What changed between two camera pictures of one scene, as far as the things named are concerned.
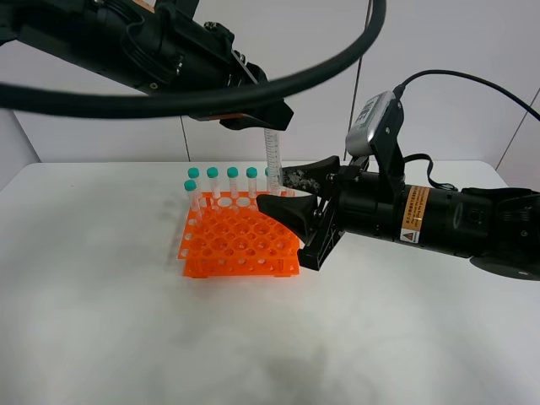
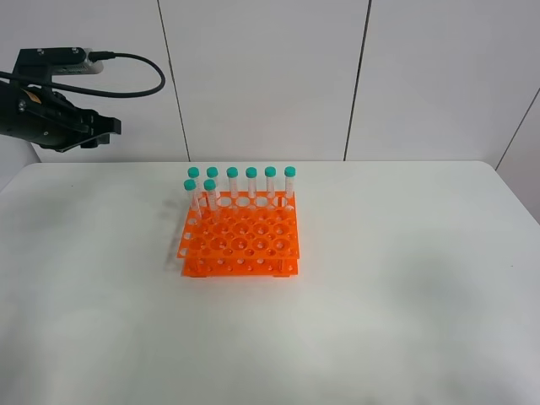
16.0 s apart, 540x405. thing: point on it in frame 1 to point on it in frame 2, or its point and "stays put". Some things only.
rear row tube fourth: (251, 172) stays put
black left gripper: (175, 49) to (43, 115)
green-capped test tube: (273, 160) to (210, 186)
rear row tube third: (233, 173) stays put
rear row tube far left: (194, 173) stays put
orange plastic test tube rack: (229, 234) stays put
